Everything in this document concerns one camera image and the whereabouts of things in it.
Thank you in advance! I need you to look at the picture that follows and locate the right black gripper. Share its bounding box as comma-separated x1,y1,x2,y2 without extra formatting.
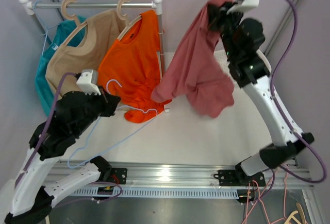
206,1,245,60

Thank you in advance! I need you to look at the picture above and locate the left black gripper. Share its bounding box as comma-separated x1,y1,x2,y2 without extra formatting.
73,85,121,136

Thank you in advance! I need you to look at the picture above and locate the pink t shirt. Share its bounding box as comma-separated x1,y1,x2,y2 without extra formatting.
151,0,234,118

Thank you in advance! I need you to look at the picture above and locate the light blue wire hanger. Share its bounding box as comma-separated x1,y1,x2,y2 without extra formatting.
67,79,158,169

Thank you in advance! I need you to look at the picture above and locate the orange t shirt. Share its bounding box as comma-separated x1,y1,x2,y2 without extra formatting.
97,10,169,123

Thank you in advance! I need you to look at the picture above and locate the teal t shirt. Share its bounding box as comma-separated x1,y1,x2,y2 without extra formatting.
35,20,76,116

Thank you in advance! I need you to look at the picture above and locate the beige t shirt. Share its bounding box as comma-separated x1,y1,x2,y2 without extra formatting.
46,10,125,93

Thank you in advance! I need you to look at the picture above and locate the beige wooden hanger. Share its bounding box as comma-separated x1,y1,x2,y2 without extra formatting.
116,0,142,40
60,0,88,46

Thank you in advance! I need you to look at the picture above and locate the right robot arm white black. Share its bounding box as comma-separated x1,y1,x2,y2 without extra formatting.
207,2,315,185

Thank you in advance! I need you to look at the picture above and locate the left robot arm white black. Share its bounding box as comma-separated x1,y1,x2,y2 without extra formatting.
1,91,121,223

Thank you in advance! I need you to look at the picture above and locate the beige hanger bottom right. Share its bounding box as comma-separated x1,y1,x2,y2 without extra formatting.
273,202,308,224

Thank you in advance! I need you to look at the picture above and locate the white perforated plastic basket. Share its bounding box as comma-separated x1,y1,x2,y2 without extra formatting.
213,48,273,78

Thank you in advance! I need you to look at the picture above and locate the metal clothes rack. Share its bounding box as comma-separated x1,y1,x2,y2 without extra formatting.
18,0,171,114

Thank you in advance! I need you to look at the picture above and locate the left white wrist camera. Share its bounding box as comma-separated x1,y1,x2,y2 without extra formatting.
76,69,101,95

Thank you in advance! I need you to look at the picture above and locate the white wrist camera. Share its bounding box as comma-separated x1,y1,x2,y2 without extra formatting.
76,69,101,95
227,0,260,14

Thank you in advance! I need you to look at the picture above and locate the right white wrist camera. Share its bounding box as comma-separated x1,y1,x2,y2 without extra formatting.
227,0,260,14

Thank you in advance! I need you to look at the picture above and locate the white slotted cable duct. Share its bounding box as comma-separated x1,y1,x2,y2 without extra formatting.
71,186,239,199

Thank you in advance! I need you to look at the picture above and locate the aluminium mounting rail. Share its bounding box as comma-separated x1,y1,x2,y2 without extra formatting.
45,160,313,189

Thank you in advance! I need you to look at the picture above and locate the pink wire hanger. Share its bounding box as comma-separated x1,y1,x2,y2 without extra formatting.
241,169,287,223

